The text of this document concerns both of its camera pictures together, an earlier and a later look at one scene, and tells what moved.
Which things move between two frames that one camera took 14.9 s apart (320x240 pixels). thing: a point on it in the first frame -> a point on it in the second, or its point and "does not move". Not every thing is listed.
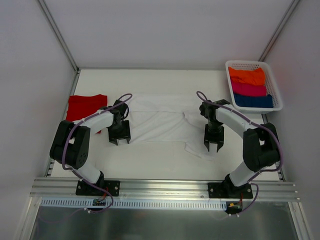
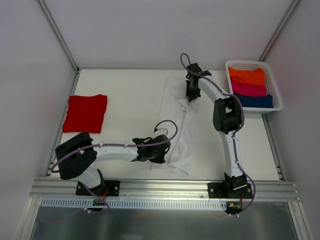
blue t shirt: [254, 101] does not move
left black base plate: [112, 187] does not move
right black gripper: [214, 136] -> [192, 90]
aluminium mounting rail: [42, 187] does not move
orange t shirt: [256, 76] does not move
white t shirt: [169, 117] -> [179, 119]
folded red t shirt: [80, 106] does not move
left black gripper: [119, 133] -> [161, 149]
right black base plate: [229, 190] does not move
